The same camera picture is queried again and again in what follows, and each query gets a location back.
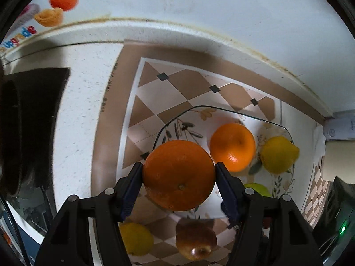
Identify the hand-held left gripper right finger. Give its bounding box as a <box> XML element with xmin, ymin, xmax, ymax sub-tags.
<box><xmin>215</xmin><ymin>162</ymin><xmax>323</xmax><ymax>266</ymax></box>

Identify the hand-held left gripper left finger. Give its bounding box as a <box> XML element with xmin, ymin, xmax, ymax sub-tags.
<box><xmin>33</xmin><ymin>162</ymin><xmax>145</xmax><ymax>266</ymax></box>

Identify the green citrus fruit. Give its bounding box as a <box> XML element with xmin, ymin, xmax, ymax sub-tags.
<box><xmin>243</xmin><ymin>183</ymin><xmax>274</xmax><ymax>198</ymax></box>

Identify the large orange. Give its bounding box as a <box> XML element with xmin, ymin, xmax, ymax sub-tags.
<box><xmin>143</xmin><ymin>140</ymin><xmax>216</xmax><ymax>211</ymax></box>

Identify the yellow-green fruit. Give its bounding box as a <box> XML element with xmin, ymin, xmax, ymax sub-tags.
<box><xmin>119</xmin><ymin>222</ymin><xmax>154</xmax><ymax>256</ymax></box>

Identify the brown pomegranate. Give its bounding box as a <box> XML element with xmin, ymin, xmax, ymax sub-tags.
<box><xmin>176</xmin><ymin>219</ymin><xmax>217</xmax><ymax>261</ymax></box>

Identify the yellow lemon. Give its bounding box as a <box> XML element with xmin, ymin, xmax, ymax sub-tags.
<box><xmin>260</xmin><ymin>136</ymin><xmax>300</xmax><ymax>174</ymax></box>

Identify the floral oval plate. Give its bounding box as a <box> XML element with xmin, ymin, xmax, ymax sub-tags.
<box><xmin>153</xmin><ymin>105</ymin><xmax>296</xmax><ymax>222</ymax></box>

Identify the brown checkered counter mat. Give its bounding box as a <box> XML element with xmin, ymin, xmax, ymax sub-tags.
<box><xmin>91</xmin><ymin>40</ymin><xmax>333</xmax><ymax>266</ymax></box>

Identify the black gas stove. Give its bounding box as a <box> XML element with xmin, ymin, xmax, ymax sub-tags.
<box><xmin>0</xmin><ymin>67</ymin><xmax>70</xmax><ymax>235</ymax></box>

